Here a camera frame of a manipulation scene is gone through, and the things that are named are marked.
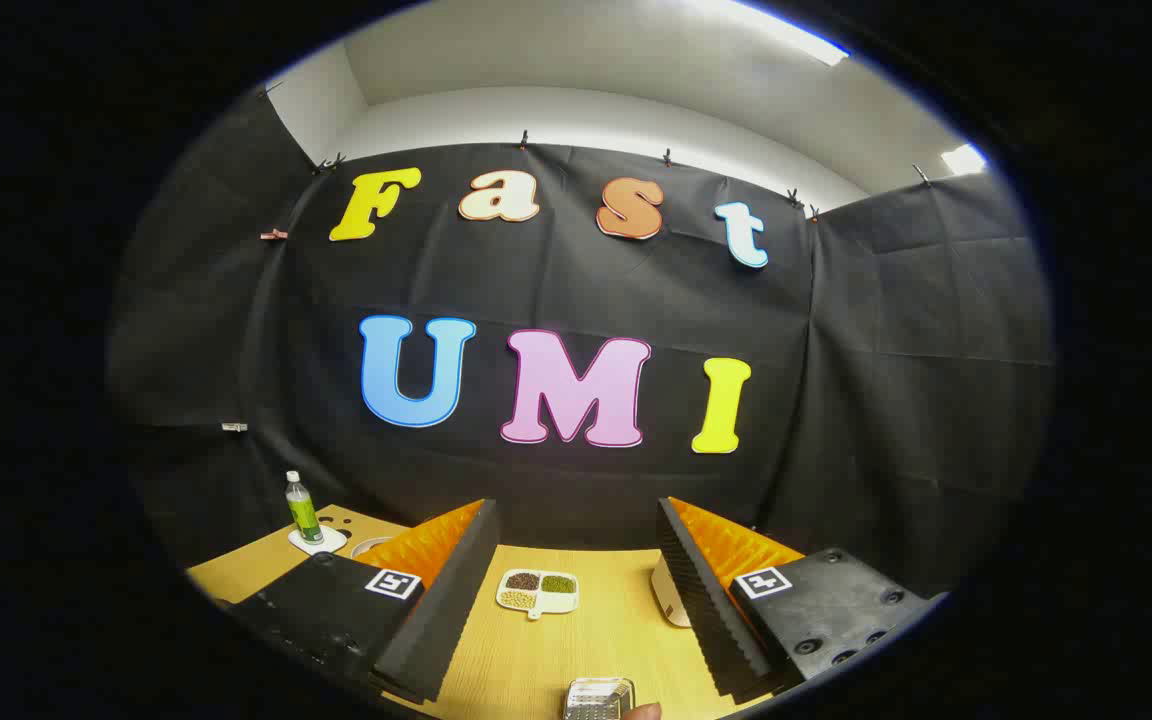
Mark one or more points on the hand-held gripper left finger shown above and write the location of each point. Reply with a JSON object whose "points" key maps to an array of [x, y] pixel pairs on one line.
{"points": [[446, 610]]}

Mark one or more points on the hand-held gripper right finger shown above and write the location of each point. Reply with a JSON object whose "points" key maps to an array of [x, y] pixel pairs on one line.
{"points": [[706, 610]]}

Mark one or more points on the white toaster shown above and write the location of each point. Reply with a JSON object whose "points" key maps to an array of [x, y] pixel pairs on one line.
{"points": [[669, 600]]}

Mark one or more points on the white divided bean tray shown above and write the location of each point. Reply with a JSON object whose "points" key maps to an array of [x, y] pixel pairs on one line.
{"points": [[538, 592]]}

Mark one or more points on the plate of food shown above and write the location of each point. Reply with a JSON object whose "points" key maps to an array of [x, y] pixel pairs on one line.
{"points": [[369, 547]]}

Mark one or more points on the white square coaster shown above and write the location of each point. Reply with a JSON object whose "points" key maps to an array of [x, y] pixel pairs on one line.
{"points": [[331, 541]]}

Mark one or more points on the green drink bottle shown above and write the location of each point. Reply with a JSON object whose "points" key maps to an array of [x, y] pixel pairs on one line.
{"points": [[303, 512]]}

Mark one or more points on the black backdrop cloth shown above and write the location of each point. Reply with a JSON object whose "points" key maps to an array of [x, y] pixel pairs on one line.
{"points": [[576, 290]]}

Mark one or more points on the square ceiling light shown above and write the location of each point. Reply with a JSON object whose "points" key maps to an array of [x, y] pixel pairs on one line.
{"points": [[963, 159]]}

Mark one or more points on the long ceiling light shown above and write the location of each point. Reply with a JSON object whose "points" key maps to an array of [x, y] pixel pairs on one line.
{"points": [[786, 30]]}

